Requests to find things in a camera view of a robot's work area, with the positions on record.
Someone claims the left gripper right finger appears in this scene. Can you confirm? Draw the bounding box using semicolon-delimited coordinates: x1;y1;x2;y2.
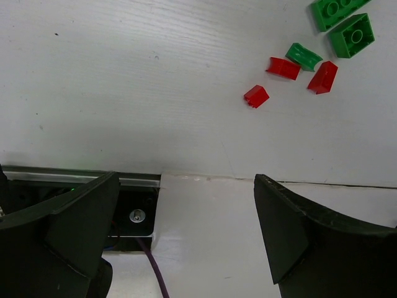
254;174;396;297

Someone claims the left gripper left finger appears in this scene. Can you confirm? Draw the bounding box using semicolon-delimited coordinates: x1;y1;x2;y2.
1;172;120;297

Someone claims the tiny red lego brick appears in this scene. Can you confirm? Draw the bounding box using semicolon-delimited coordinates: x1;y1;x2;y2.
243;85;270;109

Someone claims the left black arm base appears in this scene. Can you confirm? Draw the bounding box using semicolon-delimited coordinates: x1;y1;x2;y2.
2;166;161;252

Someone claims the small red lego brick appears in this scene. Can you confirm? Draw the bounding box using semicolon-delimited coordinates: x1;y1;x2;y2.
307;61;338;95

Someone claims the red and green lego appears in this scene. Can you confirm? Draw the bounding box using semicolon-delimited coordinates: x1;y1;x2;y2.
266;57;301;80

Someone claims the curved green lego piece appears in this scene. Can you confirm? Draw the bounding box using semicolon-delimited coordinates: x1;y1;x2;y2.
285;43;323;72

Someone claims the square green lego brick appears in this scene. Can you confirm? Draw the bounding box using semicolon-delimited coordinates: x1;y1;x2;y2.
328;13;375;58

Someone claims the large green lego brick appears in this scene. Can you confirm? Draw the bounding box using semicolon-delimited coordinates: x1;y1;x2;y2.
310;0;370;32

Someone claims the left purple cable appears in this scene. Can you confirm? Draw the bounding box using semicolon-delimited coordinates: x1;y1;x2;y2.
136;237;171;298

